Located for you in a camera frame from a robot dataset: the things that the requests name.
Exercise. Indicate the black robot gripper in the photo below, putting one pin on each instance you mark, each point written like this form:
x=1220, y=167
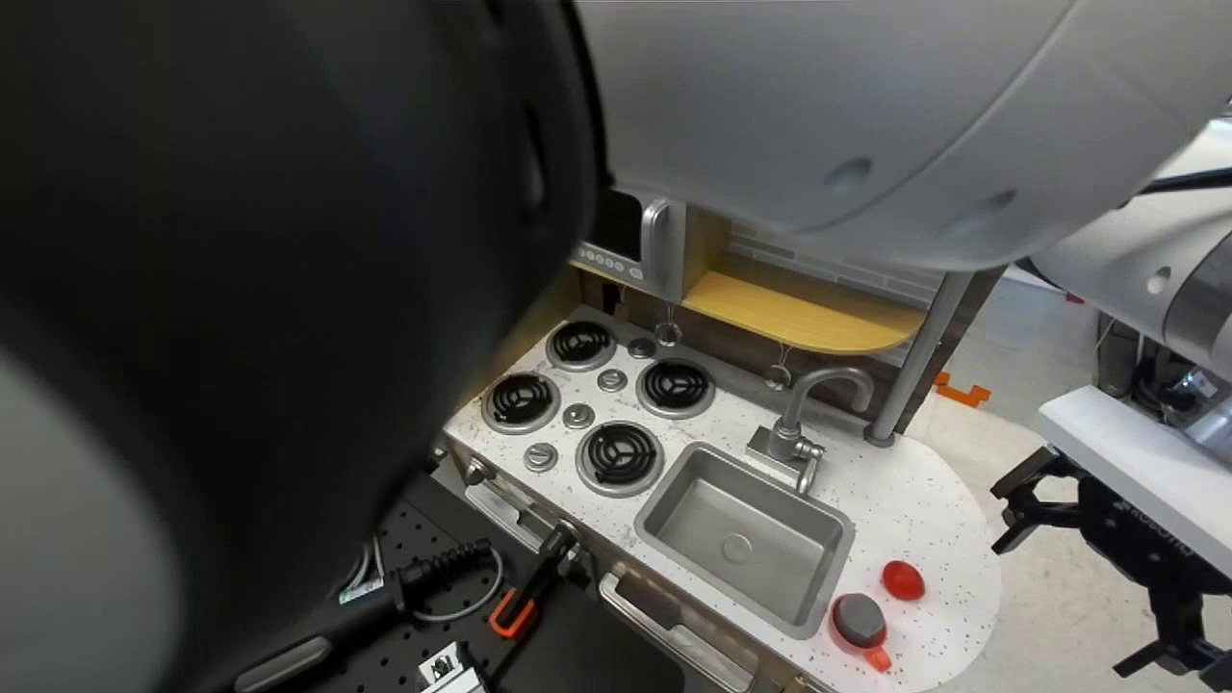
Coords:
x=1148, y=541

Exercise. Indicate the red round toy disc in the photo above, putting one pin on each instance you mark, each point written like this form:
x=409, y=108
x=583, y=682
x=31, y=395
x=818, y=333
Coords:
x=902, y=578

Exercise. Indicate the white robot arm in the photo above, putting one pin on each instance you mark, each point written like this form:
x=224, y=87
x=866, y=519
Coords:
x=256, y=320

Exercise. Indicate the orange toy cup grey lid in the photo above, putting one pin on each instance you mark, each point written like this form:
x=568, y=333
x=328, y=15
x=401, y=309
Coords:
x=860, y=626

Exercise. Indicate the wooden toy kitchen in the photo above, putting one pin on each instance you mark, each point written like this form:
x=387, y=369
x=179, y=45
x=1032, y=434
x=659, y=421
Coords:
x=796, y=514

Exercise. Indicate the grey toy faucet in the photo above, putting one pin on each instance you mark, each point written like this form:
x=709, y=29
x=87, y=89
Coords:
x=796, y=430

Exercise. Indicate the grey toy sink basin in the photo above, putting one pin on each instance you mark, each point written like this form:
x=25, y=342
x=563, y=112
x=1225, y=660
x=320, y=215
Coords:
x=744, y=541

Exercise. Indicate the black toy stove burner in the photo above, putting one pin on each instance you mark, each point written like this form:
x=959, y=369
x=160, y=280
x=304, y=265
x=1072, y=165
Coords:
x=622, y=457
x=677, y=387
x=578, y=346
x=522, y=401

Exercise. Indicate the orange plastic floor piece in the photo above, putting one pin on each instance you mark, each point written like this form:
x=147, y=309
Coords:
x=959, y=389

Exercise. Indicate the grey kitchen support pole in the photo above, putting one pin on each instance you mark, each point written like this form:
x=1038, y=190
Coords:
x=931, y=348

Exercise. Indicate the small grey stove knob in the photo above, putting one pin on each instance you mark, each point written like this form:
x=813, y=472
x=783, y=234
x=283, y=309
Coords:
x=613, y=378
x=542, y=457
x=641, y=348
x=578, y=414

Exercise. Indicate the black orange bar clamp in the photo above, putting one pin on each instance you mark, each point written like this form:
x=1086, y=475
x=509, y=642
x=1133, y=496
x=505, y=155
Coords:
x=526, y=596

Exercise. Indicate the black perforated mounting board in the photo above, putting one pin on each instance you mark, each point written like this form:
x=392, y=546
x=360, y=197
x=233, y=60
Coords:
x=514, y=658

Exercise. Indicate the white black printed sticker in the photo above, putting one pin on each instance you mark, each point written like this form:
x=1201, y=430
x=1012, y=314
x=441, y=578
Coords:
x=441, y=669

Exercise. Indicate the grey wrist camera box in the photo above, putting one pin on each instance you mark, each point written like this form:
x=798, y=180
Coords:
x=1143, y=465

